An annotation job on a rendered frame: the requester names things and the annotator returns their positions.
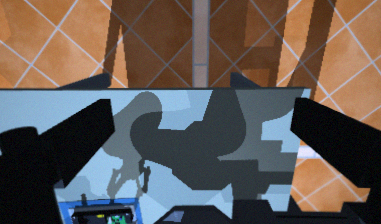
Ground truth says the blue flat plate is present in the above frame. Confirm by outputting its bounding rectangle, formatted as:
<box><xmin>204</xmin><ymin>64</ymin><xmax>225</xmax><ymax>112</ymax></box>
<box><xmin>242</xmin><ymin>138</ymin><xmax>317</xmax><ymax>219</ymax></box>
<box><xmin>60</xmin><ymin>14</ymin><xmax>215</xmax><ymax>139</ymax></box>
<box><xmin>59</xmin><ymin>197</ymin><xmax>143</xmax><ymax>224</ymax></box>

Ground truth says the green circuit board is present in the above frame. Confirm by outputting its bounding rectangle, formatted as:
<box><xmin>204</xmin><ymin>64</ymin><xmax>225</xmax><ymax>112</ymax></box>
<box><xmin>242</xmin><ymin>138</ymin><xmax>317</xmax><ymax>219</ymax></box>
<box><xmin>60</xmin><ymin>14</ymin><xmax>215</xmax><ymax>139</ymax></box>
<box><xmin>106</xmin><ymin>216</ymin><xmax>126</xmax><ymax>224</ymax></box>

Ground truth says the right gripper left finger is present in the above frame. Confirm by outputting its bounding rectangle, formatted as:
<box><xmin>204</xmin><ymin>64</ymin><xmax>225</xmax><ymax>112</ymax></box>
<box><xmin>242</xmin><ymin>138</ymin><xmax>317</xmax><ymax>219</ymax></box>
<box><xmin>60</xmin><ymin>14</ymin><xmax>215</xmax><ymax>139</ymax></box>
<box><xmin>0</xmin><ymin>99</ymin><xmax>115</xmax><ymax>224</ymax></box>

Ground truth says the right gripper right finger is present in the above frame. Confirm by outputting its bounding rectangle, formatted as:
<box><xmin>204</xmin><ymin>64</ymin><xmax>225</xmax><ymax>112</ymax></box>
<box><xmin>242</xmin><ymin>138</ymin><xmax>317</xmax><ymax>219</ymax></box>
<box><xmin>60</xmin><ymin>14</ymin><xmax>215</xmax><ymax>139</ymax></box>
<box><xmin>290</xmin><ymin>97</ymin><xmax>381</xmax><ymax>224</ymax></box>

